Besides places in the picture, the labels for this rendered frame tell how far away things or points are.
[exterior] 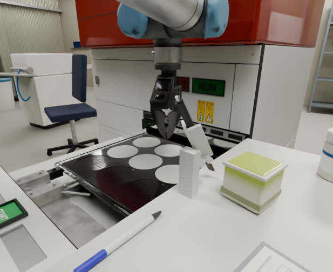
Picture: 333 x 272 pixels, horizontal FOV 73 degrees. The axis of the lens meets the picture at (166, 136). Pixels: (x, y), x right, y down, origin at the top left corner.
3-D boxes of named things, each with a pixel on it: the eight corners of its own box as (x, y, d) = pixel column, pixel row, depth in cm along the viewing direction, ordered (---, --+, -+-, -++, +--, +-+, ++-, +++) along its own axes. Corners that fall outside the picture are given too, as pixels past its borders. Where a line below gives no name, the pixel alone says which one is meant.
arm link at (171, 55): (180, 46, 55) (148, 47, 57) (179, 66, 57) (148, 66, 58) (183, 47, 62) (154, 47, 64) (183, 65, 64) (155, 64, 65)
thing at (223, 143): (145, 138, 98) (144, 117, 95) (241, 171, 71) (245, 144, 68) (142, 140, 97) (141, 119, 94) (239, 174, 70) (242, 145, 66)
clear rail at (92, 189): (59, 165, 66) (58, 161, 66) (148, 226, 43) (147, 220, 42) (54, 167, 65) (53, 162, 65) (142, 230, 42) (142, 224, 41)
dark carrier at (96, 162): (147, 134, 89) (147, 133, 89) (226, 160, 68) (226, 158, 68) (61, 165, 65) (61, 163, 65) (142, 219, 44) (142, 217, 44)
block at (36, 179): (46, 178, 61) (43, 168, 60) (51, 182, 59) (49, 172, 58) (12, 191, 55) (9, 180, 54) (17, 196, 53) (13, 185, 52)
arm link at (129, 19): (157, -10, 40) (185, 1, 49) (111, -4, 46) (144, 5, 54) (156, 38, 43) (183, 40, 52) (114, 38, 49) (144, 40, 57)
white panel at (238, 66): (102, 126, 123) (94, 48, 109) (246, 177, 73) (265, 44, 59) (97, 128, 121) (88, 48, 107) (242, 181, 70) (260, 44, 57)
